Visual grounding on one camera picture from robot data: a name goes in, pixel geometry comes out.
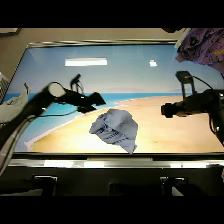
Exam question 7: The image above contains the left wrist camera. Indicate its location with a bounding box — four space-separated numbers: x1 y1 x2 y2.
70 73 84 95

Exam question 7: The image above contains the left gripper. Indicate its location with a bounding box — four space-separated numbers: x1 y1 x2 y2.
76 91 107 114

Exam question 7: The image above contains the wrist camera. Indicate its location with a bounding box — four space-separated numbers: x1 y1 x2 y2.
175 70 195 98
70 73 84 95

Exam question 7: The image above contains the silver frame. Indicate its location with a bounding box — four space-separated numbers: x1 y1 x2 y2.
0 156 224 197

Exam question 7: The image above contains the grey garment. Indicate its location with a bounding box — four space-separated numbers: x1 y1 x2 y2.
0 82 32 125

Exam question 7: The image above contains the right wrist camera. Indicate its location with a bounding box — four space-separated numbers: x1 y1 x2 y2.
175 70 195 98

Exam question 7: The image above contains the black cable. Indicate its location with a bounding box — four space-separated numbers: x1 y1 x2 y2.
191 75 215 92
39 109 83 119

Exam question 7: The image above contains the purple garment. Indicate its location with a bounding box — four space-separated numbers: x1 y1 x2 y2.
175 27 224 80

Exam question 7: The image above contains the light blue garment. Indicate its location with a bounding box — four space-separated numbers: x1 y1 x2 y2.
88 108 139 155

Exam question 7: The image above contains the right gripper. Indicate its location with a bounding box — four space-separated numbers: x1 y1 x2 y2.
160 99 190 119

